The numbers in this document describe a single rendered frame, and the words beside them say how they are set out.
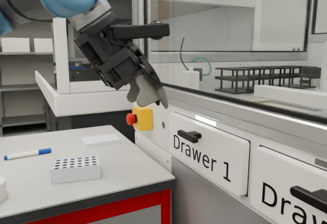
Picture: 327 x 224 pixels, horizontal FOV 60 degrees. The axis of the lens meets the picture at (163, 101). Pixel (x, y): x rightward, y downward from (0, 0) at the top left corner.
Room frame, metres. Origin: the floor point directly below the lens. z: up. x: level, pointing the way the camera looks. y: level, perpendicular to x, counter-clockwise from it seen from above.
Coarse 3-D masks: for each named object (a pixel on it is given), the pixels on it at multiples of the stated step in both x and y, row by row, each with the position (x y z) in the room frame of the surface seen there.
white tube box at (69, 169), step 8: (56, 160) 0.75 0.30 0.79; (64, 160) 0.75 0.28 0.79; (72, 160) 0.74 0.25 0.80; (80, 160) 0.75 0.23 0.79; (88, 160) 0.75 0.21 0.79; (96, 160) 0.74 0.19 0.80; (56, 168) 0.70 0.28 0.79; (64, 168) 0.68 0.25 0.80; (72, 168) 0.69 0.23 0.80; (80, 168) 0.69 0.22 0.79; (88, 168) 0.70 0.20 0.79; (96, 168) 0.70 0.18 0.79; (56, 176) 0.68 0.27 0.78; (64, 176) 0.68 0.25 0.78; (72, 176) 0.69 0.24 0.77; (80, 176) 0.69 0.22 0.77; (88, 176) 0.70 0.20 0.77; (96, 176) 0.70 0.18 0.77
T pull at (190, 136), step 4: (180, 132) 0.63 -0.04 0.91; (184, 132) 0.62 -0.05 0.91; (188, 132) 0.62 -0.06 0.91; (192, 132) 0.62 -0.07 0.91; (196, 132) 0.62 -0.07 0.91; (180, 136) 0.63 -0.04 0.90; (184, 136) 0.61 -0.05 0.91; (188, 136) 0.60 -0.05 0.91; (192, 136) 0.59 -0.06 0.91; (196, 136) 0.61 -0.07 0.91; (200, 136) 0.61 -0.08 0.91; (188, 140) 0.60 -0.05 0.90; (192, 140) 0.58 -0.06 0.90; (196, 140) 0.58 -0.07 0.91
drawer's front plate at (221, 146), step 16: (176, 128) 0.72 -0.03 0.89; (192, 128) 0.65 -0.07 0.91; (208, 128) 0.59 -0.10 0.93; (176, 144) 0.72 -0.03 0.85; (192, 144) 0.65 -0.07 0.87; (208, 144) 0.59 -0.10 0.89; (224, 144) 0.54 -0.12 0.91; (240, 144) 0.50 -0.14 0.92; (192, 160) 0.65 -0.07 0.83; (224, 160) 0.54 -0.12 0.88; (240, 160) 0.50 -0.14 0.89; (208, 176) 0.59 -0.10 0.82; (240, 176) 0.50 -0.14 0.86; (240, 192) 0.50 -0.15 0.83
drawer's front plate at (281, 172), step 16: (256, 160) 0.46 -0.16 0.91; (272, 160) 0.43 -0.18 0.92; (288, 160) 0.41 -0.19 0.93; (256, 176) 0.46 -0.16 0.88; (272, 176) 0.43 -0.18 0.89; (288, 176) 0.41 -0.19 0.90; (304, 176) 0.38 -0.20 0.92; (320, 176) 0.36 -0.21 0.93; (256, 192) 0.46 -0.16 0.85; (272, 192) 0.43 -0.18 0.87; (288, 192) 0.40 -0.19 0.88; (256, 208) 0.46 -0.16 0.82; (272, 208) 0.43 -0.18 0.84; (288, 208) 0.40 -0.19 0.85; (304, 208) 0.38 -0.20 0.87
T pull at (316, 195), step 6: (294, 186) 0.36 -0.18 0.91; (294, 192) 0.35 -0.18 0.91; (300, 192) 0.35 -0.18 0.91; (306, 192) 0.34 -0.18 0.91; (312, 192) 0.34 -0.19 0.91; (318, 192) 0.34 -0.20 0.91; (324, 192) 0.34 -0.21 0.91; (300, 198) 0.34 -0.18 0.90; (306, 198) 0.34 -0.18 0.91; (312, 198) 0.33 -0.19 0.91; (318, 198) 0.33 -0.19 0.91; (324, 198) 0.33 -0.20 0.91; (312, 204) 0.33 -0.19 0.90; (318, 204) 0.32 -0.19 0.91; (324, 204) 0.32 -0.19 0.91; (324, 210) 0.32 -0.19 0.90
